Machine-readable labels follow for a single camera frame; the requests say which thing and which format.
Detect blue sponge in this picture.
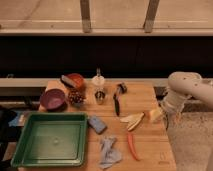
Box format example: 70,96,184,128
88,115,107,134

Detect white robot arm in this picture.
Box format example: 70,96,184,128
151,72,213,171

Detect green plastic tray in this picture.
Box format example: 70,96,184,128
11,113,87,167

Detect orange carrot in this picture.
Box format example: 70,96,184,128
127,132,140,161

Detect small metal cup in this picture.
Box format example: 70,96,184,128
95,89,106,105

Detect crumpled blue-grey cloth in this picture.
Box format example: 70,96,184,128
99,136,122,169

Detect orange bowl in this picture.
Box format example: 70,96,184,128
66,73,85,90

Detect grey brush in bowl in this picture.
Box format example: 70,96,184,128
61,75,77,88

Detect purple bowl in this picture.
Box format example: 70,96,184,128
40,88,66,111

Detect black bag at left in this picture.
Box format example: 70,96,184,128
0,106,21,171

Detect black handled knife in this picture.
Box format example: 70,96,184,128
113,83,127,116

